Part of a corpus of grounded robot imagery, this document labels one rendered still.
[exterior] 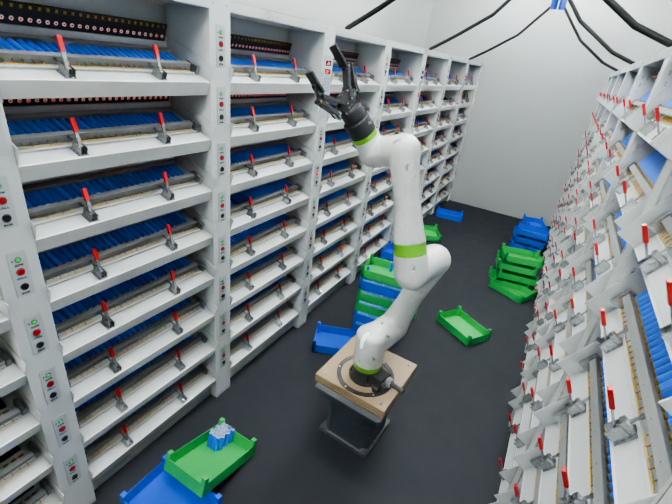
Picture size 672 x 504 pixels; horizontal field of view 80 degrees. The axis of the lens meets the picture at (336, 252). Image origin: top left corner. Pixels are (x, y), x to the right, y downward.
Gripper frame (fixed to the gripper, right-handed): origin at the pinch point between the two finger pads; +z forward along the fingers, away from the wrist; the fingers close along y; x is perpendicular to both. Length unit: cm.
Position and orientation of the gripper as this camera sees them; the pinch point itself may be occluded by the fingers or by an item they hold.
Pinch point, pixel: (322, 62)
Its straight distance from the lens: 132.6
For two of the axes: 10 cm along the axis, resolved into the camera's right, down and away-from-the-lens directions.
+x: 7.0, 1.1, -7.1
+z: -5.0, -6.3, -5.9
